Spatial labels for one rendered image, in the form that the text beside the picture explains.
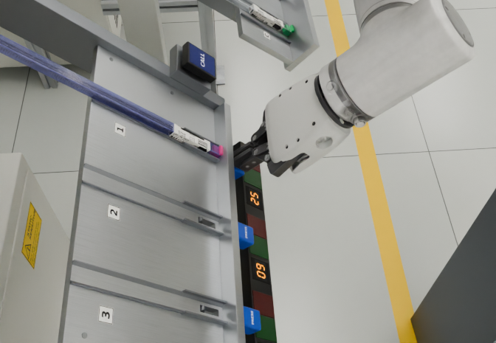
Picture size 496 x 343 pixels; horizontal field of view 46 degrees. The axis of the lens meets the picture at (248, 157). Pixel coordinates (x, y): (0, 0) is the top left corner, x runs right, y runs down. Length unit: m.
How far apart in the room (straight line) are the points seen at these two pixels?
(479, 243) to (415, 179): 0.64
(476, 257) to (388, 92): 0.50
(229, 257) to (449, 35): 0.34
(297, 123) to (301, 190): 0.91
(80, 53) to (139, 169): 0.18
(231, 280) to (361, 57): 0.29
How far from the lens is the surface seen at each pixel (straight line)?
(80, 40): 0.74
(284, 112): 0.73
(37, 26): 0.74
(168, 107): 0.76
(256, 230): 0.78
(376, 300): 1.48
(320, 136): 0.68
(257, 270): 0.76
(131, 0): 0.97
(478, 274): 1.09
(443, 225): 1.62
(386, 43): 0.64
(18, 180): 0.94
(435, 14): 0.63
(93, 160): 0.64
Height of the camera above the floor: 1.35
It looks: 55 degrees down
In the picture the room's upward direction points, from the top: straight up
